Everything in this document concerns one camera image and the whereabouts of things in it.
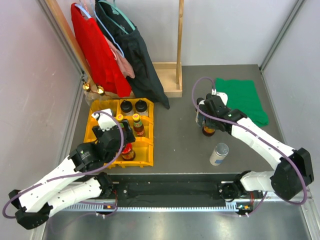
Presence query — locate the sauce bottle yellow cap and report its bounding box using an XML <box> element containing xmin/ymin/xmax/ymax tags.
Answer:
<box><xmin>132</xmin><ymin>113</ymin><xmax>146</xmax><ymax>137</ymax></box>
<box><xmin>116</xmin><ymin>114</ymin><xmax>125</xmax><ymax>129</ymax></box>

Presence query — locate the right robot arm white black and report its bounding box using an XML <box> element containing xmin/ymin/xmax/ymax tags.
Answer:
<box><xmin>195</xmin><ymin>92</ymin><xmax>314</xmax><ymax>201</ymax></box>

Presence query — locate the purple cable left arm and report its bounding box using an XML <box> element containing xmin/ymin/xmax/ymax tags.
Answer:
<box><xmin>2</xmin><ymin>110</ymin><xmax>125</xmax><ymax>220</ymax></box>

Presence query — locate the glass oil bottle gold spout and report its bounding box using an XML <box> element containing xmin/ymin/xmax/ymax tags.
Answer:
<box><xmin>82</xmin><ymin>79</ymin><xmax>96</xmax><ymax>106</ymax></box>

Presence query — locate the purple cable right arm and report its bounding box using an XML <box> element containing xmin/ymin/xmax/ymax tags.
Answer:
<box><xmin>191</xmin><ymin>76</ymin><xmax>309</xmax><ymax>218</ymax></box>

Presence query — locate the sauce bottle yellow cap front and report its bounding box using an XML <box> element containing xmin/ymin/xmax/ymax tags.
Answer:
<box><xmin>116</xmin><ymin>114</ymin><xmax>125</xmax><ymax>129</ymax></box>

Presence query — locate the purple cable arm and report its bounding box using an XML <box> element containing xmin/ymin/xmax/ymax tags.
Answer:
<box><xmin>191</xmin><ymin>76</ymin><xmax>309</xmax><ymax>218</ymax></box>
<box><xmin>2</xmin><ymin>110</ymin><xmax>125</xmax><ymax>220</ymax></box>

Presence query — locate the red shirt on hanger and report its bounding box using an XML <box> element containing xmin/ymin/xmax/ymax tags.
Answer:
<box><xmin>70</xmin><ymin>3</ymin><xmax>132</xmax><ymax>98</ymax></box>

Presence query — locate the black lid spice shaker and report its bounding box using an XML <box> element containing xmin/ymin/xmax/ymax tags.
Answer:
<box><xmin>135</xmin><ymin>99</ymin><xmax>149</xmax><ymax>117</ymax></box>
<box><xmin>120</xmin><ymin>100</ymin><xmax>135</xmax><ymax>116</ymax></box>

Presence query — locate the small dark cap bottle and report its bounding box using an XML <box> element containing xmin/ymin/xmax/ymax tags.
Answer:
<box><xmin>196</xmin><ymin>97</ymin><xmax>204</xmax><ymax>105</ymax></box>

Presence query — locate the grey lid salt jar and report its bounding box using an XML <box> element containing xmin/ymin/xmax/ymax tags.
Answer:
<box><xmin>209</xmin><ymin>142</ymin><xmax>229</xmax><ymax>166</ymax></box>

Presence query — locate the red lid sauce jar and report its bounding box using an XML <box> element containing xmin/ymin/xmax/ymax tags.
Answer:
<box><xmin>202</xmin><ymin>124</ymin><xmax>216</xmax><ymax>137</ymax></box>
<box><xmin>121</xmin><ymin>143</ymin><xmax>136</xmax><ymax>161</ymax></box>

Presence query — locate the green cloth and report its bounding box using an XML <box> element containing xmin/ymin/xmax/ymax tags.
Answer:
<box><xmin>215</xmin><ymin>78</ymin><xmax>269</xmax><ymax>127</ymax></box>

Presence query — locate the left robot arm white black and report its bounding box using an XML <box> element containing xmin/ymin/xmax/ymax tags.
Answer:
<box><xmin>8</xmin><ymin>108</ymin><xmax>136</xmax><ymax>230</ymax></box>

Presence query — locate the red lid sauce jar front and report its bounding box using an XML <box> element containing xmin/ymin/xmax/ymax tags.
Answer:
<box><xmin>121</xmin><ymin>143</ymin><xmax>136</xmax><ymax>161</ymax></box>

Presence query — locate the grey lid white shaker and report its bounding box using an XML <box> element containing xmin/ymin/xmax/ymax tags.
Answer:
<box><xmin>195</xmin><ymin>104</ymin><xmax>206</xmax><ymax>128</ymax></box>

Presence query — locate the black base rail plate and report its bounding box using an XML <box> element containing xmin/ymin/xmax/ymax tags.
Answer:
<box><xmin>99</xmin><ymin>173</ymin><xmax>263</xmax><ymax>207</ymax></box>

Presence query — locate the pink garment on hanger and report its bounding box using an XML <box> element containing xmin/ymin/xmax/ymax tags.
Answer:
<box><xmin>104</xmin><ymin>36</ymin><xmax>135</xmax><ymax>79</ymax></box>

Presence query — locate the yellow plastic bin organizer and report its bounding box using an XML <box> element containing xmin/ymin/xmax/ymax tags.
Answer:
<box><xmin>83</xmin><ymin>98</ymin><xmax>154</xmax><ymax>169</ymax></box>

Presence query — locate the black garment on hanger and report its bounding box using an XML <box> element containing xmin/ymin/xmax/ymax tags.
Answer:
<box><xmin>95</xmin><ymin>0</ymin><xmax>170</xmax><ymax>109</ymax></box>

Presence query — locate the wooden clothes rack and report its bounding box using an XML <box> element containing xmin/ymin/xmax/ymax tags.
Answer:
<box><xmin>44</xmin><ymin>0</ymin><xmax>184</xmax><ymax>98</ymax></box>

